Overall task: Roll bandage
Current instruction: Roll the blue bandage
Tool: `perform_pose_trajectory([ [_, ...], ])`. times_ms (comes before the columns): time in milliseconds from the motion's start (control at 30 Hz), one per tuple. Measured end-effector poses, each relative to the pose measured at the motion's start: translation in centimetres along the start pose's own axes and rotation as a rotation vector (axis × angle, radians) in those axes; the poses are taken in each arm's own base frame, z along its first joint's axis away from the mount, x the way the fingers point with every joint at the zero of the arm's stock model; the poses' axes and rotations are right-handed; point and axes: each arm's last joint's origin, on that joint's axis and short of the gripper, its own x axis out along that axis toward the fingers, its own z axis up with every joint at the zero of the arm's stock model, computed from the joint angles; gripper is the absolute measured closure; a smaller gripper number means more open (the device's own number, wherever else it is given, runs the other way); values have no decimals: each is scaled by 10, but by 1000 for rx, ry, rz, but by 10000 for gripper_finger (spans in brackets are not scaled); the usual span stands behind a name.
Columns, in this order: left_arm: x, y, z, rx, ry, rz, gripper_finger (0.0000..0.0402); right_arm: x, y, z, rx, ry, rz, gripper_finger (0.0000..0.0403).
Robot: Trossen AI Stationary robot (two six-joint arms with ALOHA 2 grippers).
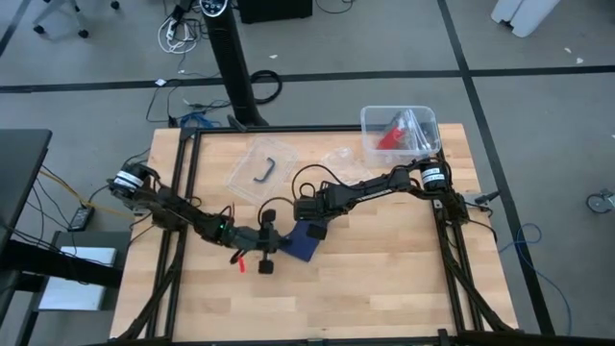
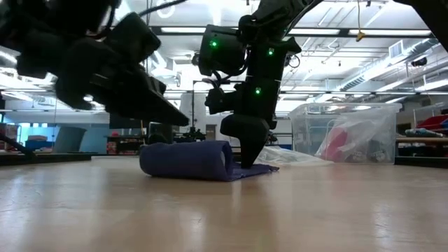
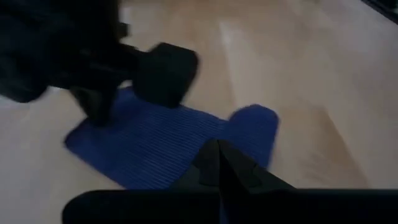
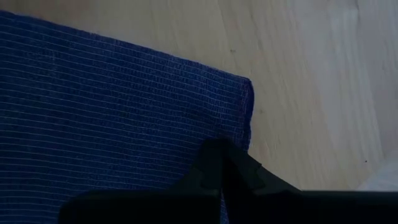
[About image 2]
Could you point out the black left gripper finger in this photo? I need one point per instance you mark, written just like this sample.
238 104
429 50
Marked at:
154 108

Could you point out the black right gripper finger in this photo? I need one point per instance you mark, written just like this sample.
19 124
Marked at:
252 150

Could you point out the clear plastic zip bag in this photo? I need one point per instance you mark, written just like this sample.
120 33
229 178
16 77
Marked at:
297 159

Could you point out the blue elastic bandage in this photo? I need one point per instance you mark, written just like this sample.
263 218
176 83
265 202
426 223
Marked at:
182 159

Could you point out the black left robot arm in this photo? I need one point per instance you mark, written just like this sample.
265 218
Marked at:
35 35

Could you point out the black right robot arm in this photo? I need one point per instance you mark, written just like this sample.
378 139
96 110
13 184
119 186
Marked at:
262 63

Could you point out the black monitor screen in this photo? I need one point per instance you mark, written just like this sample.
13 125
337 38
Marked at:
120 122

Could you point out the clear plastic storage bin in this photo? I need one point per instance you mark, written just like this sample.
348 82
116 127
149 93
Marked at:
304 133

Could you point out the red item in bin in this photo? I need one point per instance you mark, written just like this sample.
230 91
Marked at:
334 143

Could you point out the blue box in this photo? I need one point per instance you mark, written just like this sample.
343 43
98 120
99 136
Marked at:
38 145

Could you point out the crumpled clear plastic bag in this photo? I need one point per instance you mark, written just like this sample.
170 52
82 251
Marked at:
367 136

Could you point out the yellow hanging tag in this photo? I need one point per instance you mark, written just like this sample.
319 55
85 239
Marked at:
360 35

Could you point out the wooden workbench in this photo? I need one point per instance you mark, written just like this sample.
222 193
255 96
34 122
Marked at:
420 140

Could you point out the red storage bin rack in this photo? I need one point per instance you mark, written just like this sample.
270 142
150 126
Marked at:
434 123

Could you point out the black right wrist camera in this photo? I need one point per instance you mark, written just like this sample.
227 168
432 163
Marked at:
220 101

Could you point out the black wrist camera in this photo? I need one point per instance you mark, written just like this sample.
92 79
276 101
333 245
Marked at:
220 101
136 38

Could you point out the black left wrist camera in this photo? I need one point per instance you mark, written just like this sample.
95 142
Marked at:
136 38

